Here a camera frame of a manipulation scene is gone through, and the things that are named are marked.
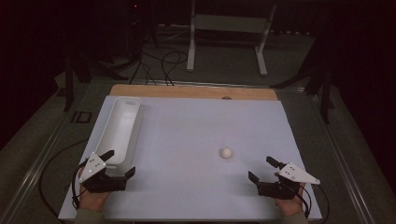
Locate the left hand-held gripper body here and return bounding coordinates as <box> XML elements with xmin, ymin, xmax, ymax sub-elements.
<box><xmin>78</xmin><ymin>151</ymin><xmax>129</xmax><ymax>194</ymax></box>

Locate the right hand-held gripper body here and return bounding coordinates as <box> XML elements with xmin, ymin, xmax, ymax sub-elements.
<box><xmin>256</xmin><ymin>161</ymin><xmax>321</xmax><ymax>201</ymax></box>

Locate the white plastic bin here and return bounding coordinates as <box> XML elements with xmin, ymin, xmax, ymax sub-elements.
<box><xmin>93</xmin><ymin>96</ymin><xmax>144</xmax><ymax>178</ymax></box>

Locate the white ball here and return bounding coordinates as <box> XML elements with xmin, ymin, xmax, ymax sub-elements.
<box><xmin>219</xmin><ymin>147</ymin><xmax>233</xmax><ymax>160</ymax></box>

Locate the person's right hand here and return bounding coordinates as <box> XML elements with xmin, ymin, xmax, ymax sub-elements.
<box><xmin>274</xmin><ymin>173</ymin><xmax>308</xmax><ymax>217</ymax></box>

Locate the person's left hand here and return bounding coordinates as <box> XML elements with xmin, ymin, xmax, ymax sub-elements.
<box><xmin>78</xmin><ymin>183</ymin><xmax>112</xmax><ymax>213</ymax></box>

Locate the pale table mat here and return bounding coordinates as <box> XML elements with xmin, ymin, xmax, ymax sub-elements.
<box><xmin>58</xmin><ymin>95</ymin><xmax>323</xmax><ymax>221</ymax></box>

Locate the black tripod stand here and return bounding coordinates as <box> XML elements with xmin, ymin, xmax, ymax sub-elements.
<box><xmin>63</xmin><ymin>46</ymin><xmax>129</xmax><ymax>113</ymax></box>
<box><xmin>269</xmin><ymin>31</ymin><xmax>336</xmax><ymax>125</ymax></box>

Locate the white metal stand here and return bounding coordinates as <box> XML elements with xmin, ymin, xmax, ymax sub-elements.
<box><xmin>186</xmin><ymin>0</ymin><xmax>278</xmax><ymax>77</ymax></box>

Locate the dark equipment rack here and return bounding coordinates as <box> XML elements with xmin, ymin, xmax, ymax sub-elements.
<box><xmin>123</xmin><ymin>0</ymin><xmax>161</xmax><ymax>49</ymax></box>

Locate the left hand-held gripper cable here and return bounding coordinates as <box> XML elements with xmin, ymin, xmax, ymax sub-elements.
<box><xmin>38</xmin><ymin>138</ymin><xmax>92</xmax><ymax>223</ymax></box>

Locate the hand-held gripper cable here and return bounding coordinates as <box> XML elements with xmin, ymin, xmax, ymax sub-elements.
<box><xmin>38</xmin><ymin>138</ymin><xmax>92</xmax><ymax>223</ymax></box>
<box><xmin>297</xmin><ymin>182</ymin><xmax>331</xmax><ymax>224</ymax></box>

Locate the right hand-held gripper cable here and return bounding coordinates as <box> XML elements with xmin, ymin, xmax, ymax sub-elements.
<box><xmin>297</xmin><ymin>182</ymin><xmax>331</xmax><ymax>224</ymax></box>

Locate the black rectangular floor bracket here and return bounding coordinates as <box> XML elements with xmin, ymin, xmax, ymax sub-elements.
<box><xmin>70</xmin><ymin>110</ymin><xmax>93</xmax><ymax>124</ymax></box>

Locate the black floor cable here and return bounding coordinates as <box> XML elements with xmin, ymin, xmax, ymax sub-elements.
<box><xmin>161</xmin><ymin>49</ymin><xmax>189</xmax><ymax>87</ymax></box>
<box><xmin>128</xmin><ymin>46</ymin><xmax>159</xmax><ymax>86</ymax></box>

